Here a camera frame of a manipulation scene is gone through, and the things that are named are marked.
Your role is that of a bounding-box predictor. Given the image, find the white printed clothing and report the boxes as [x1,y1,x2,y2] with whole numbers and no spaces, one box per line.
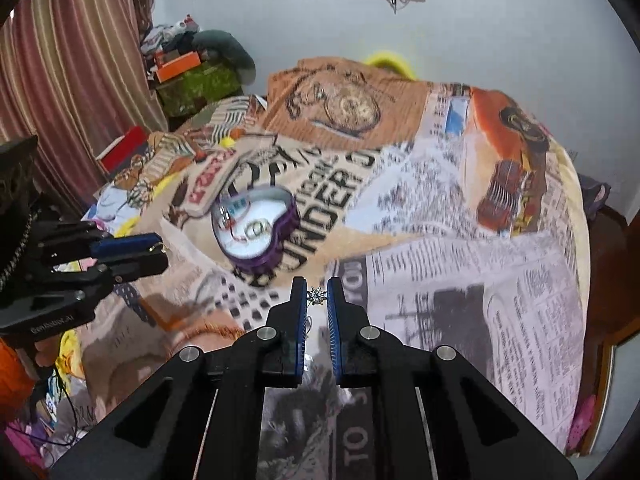
[82,180,151,233]

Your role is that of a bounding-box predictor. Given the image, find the pink slipper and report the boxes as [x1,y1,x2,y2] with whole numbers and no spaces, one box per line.
[574,394,597,452]

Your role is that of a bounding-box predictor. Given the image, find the pile of clothes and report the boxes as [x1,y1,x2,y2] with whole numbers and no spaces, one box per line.
[140,16,201,56]

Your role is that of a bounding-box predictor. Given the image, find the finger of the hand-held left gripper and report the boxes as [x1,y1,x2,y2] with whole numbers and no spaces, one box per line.
[37,220,163,262]
[30,250,169,312]

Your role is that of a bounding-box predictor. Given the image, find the red and white box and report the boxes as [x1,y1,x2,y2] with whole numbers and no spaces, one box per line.
[95,125,151,181]

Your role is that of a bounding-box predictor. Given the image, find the person's left hand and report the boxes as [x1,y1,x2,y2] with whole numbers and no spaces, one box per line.
[30,332,58,376]

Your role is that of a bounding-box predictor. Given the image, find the dark purple cloth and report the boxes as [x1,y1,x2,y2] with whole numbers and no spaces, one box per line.
[577,172,613,221]

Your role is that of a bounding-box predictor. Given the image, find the green patterned bag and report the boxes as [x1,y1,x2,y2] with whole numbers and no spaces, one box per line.
[155,62,243,118]

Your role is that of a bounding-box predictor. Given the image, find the silver snowflake pendant necklace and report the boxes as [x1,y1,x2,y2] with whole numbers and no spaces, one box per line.
[306,286,328,361]

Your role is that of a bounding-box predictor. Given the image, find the pink clothing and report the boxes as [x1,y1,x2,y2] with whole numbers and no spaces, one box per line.
[0,422,48,476]

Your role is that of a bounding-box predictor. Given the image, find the silver bracelet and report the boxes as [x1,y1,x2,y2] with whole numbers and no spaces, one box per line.
[244,219,274,242]

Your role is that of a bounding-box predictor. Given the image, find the printed blanket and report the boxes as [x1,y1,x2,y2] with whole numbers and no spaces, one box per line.
[80,57,593,480]

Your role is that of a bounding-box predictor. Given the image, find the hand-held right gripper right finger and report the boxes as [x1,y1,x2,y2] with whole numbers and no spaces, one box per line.
[326,276,578,480]

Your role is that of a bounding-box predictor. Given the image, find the purple heart-shaped tin box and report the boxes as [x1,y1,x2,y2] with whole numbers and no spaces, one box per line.
[210,187,302,273]

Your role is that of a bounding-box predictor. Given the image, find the orange box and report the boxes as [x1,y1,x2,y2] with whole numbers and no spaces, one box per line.
[152,51,203,83]

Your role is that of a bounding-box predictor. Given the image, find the yellow plastic hoop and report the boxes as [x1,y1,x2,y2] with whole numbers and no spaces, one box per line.
[364,50,418,80]

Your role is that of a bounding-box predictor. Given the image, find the striped brown curtain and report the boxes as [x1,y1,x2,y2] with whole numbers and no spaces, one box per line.
[0,0,171,216]

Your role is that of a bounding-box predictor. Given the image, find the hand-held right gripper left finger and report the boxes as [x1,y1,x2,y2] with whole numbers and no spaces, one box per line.
[50,276,308,480]

